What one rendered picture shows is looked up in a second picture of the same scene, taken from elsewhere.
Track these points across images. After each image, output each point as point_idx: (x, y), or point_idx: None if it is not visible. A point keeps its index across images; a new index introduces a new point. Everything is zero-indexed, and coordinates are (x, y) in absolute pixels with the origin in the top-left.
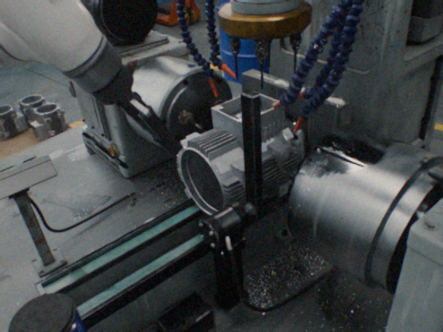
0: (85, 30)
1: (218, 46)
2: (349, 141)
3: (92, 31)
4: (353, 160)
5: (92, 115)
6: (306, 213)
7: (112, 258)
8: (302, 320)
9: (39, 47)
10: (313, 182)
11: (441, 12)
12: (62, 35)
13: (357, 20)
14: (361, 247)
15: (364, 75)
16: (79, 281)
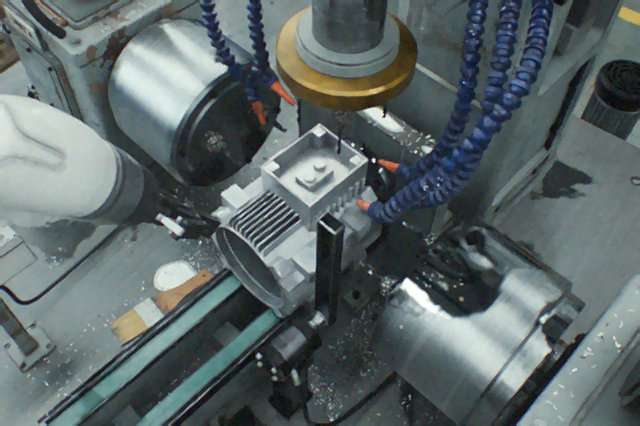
0: (99, 177)
1: (267, 55)
2: (456, 267)
3: (106, 170)
4: (459, 300)
5: (50, 92)
6: (396, 350)
7: (133, 371)
8: (379, 425)
9: (36, 212)
10: (407, 320)
11: (596, 13)
12: (69, 199)
13: (484, 150)
14: (459, 406)
15: (480, 109)
16: (94, 410)
